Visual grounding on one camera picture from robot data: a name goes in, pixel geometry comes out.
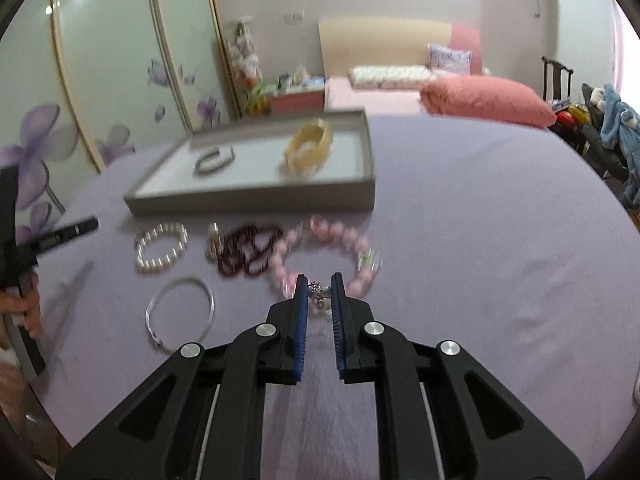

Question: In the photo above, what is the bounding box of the dark wooden chair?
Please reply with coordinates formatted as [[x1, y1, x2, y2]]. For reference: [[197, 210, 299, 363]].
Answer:
[[541, 55, 573, 103]]

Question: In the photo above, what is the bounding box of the person's left forearm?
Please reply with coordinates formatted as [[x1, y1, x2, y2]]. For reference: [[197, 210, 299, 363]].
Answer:
[[0, 347, 28, 413]]

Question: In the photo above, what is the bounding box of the white pearl bracelet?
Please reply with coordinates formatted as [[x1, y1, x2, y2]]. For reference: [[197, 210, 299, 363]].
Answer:
[[134, 222, 189, 276]]

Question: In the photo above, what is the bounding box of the stack of plush toys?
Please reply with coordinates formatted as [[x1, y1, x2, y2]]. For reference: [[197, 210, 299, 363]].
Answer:
[[225, 17, 263, 116]]

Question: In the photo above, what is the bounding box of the blue garment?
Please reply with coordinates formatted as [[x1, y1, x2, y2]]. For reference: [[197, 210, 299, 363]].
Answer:
[[600, 83, 640, 201]]

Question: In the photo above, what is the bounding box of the thin silver bangle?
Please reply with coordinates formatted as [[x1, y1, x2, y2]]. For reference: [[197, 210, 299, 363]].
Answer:
[[145, 276, 215, 353]]

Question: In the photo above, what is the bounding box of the purple floral pillow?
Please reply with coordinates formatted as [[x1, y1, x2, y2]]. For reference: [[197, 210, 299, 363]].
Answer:
[[426, 43, 473, 77]]

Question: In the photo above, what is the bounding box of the wardrobe with purple flower doors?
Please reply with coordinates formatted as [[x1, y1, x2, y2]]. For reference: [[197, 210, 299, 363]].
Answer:
[[0, 0, 241, 241]]

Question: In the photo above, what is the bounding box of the pink bead bracelet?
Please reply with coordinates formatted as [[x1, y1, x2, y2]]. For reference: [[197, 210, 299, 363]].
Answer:
[[267, 215, 383, 313]]

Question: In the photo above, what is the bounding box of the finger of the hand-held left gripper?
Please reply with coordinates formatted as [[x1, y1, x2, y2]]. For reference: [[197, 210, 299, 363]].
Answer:
[[0, 165, 20, 261], [17, 216, 99, 257]]

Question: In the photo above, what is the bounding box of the purple bed sheet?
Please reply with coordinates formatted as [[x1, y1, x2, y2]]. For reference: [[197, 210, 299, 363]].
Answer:
[[30, 112, 640, 480]]

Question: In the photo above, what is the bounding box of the white patterned pillow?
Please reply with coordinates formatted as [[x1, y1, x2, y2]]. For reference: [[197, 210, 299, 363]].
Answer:
[[348, 65, 436, 90]]

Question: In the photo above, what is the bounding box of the dark red bead necklace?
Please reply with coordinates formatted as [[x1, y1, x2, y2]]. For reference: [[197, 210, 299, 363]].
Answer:
[[206, 222, 285, 278]]

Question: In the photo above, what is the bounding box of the pink pillow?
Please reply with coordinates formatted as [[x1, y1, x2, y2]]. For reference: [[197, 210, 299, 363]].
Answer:
[[419, 76, 557, 128]]

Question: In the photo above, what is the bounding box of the person's left hand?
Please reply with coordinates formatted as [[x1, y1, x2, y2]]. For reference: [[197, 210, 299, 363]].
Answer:
[[0, 272, 44, 339]]

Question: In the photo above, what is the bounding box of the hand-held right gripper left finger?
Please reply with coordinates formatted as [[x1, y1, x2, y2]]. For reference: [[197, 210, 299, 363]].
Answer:
[[56, 274, 308, 480]]

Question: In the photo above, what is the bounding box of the colourful pile of toys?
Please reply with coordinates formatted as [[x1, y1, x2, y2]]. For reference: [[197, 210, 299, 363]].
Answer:
[[550, 97, 601, 131]]

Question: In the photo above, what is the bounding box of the cream wide bangle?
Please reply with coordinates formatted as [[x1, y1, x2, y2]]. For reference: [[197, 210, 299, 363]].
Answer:
[[284, 118, 334, 179]]

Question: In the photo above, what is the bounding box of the bed with cream headboard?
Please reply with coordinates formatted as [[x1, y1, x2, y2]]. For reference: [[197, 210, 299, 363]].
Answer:
[[319, 16, 501, 116]]

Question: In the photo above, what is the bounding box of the clutter of small packets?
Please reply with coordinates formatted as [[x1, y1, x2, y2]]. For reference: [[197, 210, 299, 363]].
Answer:
[[277, 67, 326, 95]]

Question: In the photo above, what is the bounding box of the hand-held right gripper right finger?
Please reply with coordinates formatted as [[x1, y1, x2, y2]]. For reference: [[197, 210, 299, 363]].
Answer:
[[330, 272, 586, 480]]

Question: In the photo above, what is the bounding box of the dark grey bracelet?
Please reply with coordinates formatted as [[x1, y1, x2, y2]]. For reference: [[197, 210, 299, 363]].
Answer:
[[195, 146, 236, 177]]

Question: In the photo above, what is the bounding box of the grey jewelry tray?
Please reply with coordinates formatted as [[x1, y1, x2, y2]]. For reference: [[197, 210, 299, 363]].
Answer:
[[123, 110, 376, 218]]

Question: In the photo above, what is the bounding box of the pink nightstand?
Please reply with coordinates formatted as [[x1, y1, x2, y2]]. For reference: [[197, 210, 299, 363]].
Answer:
[[270, 85, 328, 116]]

